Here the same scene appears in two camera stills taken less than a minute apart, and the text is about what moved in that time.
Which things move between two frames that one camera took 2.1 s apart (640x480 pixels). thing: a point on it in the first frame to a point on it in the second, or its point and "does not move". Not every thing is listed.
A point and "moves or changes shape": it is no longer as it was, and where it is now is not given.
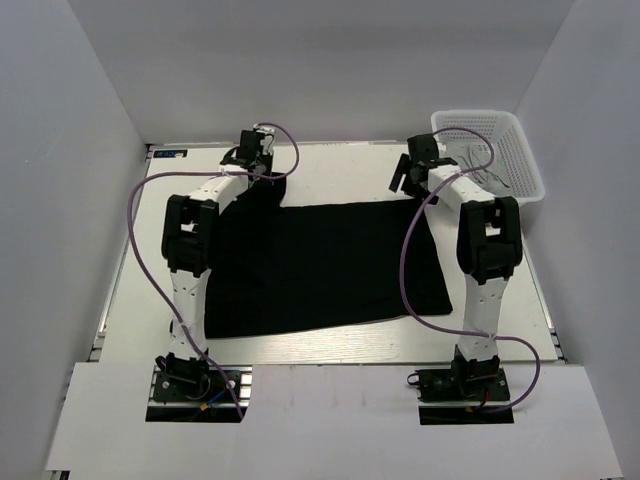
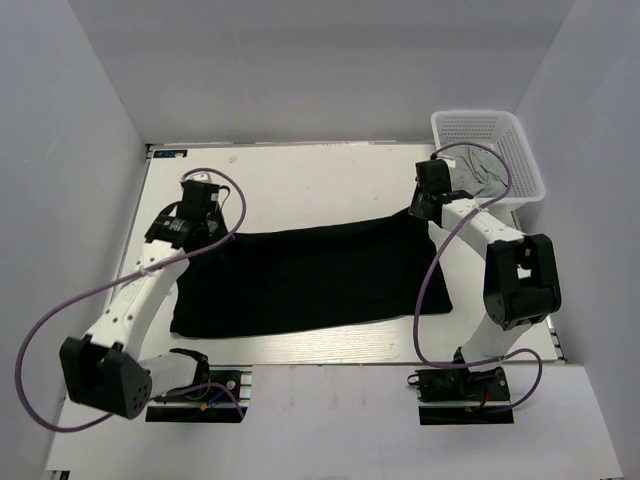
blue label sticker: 180,153 does not move
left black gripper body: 258,167 to 215,226
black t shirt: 285,268 moves or changes shape
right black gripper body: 407,173 to 420,209
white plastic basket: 492,152 does not move
